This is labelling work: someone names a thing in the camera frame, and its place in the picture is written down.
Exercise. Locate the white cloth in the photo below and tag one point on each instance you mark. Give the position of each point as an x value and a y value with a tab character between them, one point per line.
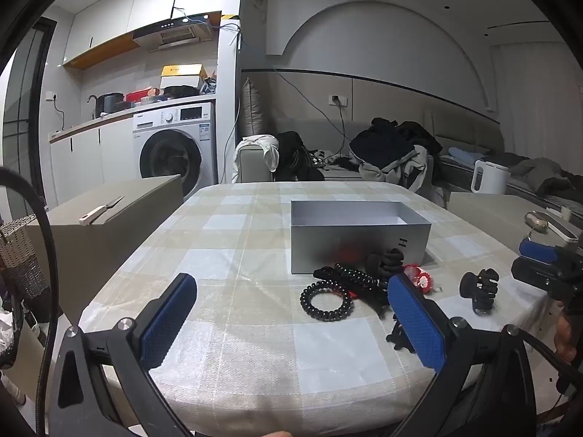
271	150

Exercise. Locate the white wall socket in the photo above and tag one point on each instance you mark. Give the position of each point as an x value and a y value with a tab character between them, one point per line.
338	99

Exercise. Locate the long black hair clip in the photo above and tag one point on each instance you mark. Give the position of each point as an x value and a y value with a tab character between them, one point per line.
369	298

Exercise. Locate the red and white hair accessory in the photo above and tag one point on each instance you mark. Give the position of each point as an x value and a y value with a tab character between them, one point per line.
421	278

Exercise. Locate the round metal ornament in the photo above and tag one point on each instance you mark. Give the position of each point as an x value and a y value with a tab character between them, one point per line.
535	221

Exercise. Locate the white rectangular case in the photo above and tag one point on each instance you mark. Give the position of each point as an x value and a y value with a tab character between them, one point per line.
564	227

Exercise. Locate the white wall cabinets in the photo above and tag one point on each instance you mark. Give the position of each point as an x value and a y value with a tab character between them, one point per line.
118	13

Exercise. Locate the light blue cloth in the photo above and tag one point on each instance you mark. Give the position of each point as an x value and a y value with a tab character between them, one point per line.
469	154

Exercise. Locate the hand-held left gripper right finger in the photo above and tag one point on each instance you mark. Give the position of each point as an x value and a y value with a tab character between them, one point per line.
416	323

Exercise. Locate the white washing machine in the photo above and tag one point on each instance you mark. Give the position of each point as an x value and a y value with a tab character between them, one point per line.
173	145

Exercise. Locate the wicker basket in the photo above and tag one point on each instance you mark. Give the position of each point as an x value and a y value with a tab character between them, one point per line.
22	255

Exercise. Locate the dark grey jacket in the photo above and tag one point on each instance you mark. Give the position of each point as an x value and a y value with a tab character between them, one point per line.
546	173

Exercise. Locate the grey sofa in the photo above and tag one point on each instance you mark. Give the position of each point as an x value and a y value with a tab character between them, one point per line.
337	175

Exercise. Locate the black garment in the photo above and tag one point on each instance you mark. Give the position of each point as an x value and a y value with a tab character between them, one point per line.
296	154

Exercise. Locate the grey pillow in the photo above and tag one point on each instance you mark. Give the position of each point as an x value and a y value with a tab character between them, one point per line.
253	109

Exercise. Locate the large cardboard box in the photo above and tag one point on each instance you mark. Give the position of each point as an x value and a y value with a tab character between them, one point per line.
114	246

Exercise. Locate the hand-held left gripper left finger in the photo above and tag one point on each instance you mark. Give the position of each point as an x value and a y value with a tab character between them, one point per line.
166	318

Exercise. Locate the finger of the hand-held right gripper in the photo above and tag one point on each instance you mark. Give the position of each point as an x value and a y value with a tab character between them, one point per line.
530	273
537	251

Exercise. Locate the kitchen counter with cabinets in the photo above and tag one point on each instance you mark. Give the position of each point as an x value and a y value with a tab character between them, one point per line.
91	154

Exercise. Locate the grey rectangular box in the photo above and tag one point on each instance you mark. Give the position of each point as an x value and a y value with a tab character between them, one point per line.
346	241

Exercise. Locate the range hood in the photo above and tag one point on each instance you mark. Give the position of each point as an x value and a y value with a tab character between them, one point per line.
173	34

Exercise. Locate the red box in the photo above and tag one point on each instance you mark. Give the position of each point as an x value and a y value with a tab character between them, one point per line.
139	96

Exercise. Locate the checked beige tablecloth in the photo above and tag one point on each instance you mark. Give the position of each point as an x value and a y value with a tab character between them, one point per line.
227	255

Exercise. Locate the pile of dark clothes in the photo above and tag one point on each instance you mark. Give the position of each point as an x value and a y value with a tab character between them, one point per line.
387	145

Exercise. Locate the person's right hand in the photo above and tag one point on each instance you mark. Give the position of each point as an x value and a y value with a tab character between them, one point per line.
565	337

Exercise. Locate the beige side table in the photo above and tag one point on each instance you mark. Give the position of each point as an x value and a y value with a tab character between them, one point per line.
492	218

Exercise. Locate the black claw hair clip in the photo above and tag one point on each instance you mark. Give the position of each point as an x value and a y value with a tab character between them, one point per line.
478	289
387	261

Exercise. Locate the yellow cardboard box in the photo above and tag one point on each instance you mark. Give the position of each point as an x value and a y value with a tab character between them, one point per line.
182	70

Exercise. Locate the white electric kettle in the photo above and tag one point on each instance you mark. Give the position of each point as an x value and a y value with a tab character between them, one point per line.
489	177

